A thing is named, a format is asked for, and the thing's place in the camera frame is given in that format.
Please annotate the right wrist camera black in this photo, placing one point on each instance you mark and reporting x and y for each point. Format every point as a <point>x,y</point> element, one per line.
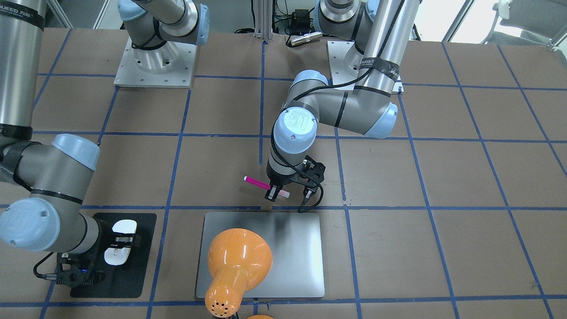
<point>77,269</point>

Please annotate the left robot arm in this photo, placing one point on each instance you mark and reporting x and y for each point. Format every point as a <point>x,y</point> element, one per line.
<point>379,30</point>

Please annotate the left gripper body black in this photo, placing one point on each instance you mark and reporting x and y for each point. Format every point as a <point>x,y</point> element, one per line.
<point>282,180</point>

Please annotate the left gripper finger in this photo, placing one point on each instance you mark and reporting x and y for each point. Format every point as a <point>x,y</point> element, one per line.
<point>272,193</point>

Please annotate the white computer mouse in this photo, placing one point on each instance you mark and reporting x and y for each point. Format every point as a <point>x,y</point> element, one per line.
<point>124,232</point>

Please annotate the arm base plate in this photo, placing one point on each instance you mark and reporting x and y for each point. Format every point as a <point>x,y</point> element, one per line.
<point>171,66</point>
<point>344,61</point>

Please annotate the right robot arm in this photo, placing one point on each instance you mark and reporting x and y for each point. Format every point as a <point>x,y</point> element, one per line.
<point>163,35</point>

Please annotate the silver closed laptop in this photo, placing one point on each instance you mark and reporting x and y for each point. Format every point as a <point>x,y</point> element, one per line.
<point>296,245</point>

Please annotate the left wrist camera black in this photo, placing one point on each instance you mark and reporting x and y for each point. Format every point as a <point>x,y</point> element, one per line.
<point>313,172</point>

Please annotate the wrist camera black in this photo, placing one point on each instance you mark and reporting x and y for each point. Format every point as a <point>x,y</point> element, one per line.
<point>313,172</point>
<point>77,269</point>

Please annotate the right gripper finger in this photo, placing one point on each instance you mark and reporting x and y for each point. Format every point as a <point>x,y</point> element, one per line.
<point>127,241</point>

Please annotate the pink marker pen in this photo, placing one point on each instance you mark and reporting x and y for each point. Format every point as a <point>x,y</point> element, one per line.
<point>265,186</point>

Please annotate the orange desk lamp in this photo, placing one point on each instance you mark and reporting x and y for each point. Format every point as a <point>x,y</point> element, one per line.
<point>238,261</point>

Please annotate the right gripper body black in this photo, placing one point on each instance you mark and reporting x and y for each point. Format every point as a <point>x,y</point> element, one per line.
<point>98,242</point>

